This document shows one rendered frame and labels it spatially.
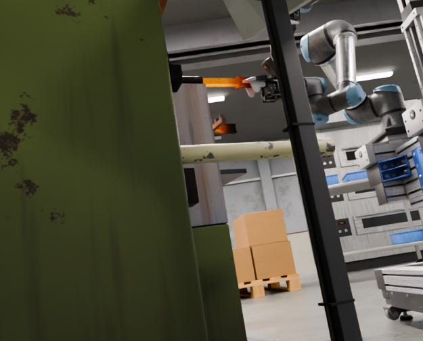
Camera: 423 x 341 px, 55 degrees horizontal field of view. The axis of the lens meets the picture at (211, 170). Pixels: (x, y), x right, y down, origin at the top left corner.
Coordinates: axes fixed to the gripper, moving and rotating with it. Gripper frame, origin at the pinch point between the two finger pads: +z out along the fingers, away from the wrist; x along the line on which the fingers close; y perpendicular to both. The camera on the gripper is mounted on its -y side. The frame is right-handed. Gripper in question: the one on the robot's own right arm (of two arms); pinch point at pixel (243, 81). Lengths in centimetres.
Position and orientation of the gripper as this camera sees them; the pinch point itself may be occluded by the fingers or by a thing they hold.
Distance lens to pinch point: 157.8
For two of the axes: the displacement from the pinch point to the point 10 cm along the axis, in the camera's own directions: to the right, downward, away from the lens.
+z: -9.3, 0.7, -3.6
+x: -3.3, 2.6, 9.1
